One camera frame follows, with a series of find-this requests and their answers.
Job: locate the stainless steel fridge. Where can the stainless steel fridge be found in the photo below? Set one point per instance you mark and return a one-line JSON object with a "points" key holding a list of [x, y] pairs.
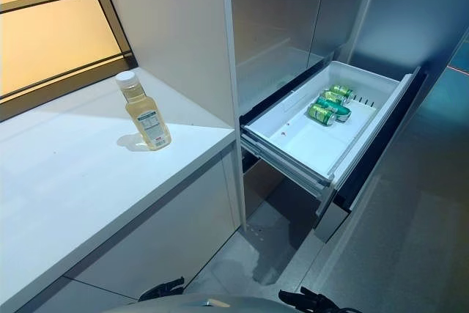
{"points": [[275, 16]]}

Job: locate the white fridge drawer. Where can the white fridge drawer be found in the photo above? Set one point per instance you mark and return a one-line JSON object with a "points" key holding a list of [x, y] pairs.
{"points": [[311, 140]]}

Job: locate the amber window dark frame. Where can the amber window dark frame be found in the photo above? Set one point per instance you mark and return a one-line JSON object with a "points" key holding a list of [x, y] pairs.
{"points": [[47, 23]]}

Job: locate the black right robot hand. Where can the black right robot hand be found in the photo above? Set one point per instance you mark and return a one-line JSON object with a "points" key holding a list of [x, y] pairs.
{"points": [[311, 303]]}

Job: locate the grey robot torso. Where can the grey robot torso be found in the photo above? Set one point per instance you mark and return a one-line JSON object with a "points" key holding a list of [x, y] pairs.
{"points": [[205, 305]]}

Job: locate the yellow juice bottle white cap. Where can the yellow juice bottle white cap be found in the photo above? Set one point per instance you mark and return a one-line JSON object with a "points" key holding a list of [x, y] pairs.
{"points": [[148, 118]]}

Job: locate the tall white cabinet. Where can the tall white cabinet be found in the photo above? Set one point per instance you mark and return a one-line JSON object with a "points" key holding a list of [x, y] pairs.
{"points": [[176, 34]]}

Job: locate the teal green drink can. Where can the teal green drink can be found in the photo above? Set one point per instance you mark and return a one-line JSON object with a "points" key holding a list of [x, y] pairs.
{"points": [[335, 107]]}

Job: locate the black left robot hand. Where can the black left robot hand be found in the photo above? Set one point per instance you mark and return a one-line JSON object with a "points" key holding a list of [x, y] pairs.
{"points": [[165, 292]]}

